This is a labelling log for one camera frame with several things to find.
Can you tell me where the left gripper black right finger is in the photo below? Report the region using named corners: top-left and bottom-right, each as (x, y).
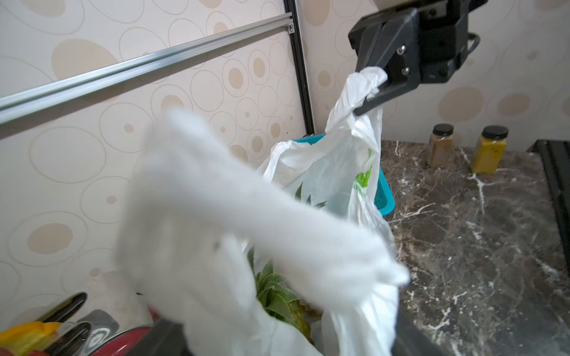
top-left (391, 311), bottom-right (448, 356)

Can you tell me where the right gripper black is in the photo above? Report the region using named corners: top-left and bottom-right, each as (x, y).
top-left (348, 1), bottom-right (486, 115)

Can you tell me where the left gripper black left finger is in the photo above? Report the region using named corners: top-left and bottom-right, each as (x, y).
top-left (126, 320), bottom-right (191, 356)

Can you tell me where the pineapple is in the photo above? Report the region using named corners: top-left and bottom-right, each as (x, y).
top-left (247, 247), bottom-right (323, 345)

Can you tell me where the white plastic bag lemon print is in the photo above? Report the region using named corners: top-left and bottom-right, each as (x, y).
top-left (116, 67), bottom-right (410, 355)

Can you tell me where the brown spice jar black lid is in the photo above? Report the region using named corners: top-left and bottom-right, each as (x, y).
top-left (427, 123), bottom-right (454, 167)

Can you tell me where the small yellow bottle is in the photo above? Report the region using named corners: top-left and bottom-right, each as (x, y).
top-left (471, 125), bottom-right (509, 174)

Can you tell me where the teal plastic basket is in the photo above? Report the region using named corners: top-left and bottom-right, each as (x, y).
top-left (295, 134), bottom-right (396, 217)

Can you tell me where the horizontal aluminium frame bar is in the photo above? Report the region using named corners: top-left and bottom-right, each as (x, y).
top-left (1, 12), bottom-right (293, 125)

